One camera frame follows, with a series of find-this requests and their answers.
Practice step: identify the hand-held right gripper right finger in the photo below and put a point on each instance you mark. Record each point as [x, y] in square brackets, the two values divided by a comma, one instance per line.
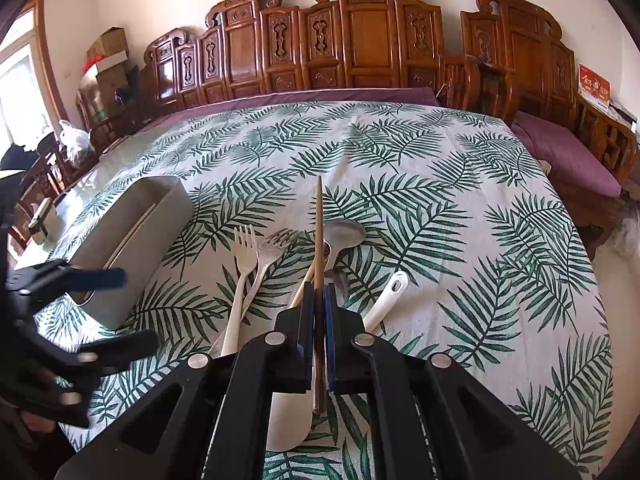
[330, 320]

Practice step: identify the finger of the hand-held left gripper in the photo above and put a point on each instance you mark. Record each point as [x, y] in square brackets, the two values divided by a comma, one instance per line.
[125, 346]
[107, 278]

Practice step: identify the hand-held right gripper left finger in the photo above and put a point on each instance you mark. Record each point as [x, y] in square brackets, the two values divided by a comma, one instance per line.
[310, 320]

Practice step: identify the grey utensil holder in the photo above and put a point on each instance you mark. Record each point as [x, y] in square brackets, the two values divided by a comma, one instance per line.
[125, 240]

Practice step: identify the white rice spoon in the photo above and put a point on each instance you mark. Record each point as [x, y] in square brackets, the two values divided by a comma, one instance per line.
[387, 301]

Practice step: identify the wooden chopstick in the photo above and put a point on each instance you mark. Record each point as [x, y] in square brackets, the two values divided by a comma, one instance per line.
[318, 235]
[132, 232]
[301, 289]

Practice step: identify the metal fork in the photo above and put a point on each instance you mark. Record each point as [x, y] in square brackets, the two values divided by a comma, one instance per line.
[266, 259]

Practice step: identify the white plastic fork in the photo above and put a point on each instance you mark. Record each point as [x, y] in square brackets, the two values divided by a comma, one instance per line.
[239, 290]

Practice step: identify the metal spoon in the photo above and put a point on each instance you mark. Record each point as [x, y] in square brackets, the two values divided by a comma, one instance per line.
[345, 232]

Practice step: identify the white plastic bag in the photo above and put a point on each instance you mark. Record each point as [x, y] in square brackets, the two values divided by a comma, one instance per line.
[75, 142]

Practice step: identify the small wooden chair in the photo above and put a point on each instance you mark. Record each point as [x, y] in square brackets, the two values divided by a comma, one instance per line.
[105, 115]

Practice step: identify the leaf print tablecloth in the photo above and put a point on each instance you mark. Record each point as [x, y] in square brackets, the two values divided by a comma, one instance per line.
[425, 185]

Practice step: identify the cardboard boxes stack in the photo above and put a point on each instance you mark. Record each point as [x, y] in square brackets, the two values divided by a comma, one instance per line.
[105, 66]

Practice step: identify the long purple sofa cushion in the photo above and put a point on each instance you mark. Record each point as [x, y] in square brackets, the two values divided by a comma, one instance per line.
[350, 95]

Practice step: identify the purple armchair cushion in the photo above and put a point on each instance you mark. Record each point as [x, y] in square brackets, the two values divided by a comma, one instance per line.
[565, 155]

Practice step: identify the carved wooden sofa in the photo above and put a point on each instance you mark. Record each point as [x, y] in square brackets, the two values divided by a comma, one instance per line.
[365, 35]

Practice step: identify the grey fluffy bundle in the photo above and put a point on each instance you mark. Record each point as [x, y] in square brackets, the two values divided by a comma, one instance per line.
[627, 232]

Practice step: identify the red calendar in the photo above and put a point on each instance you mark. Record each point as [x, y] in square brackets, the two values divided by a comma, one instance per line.
[595, 85]

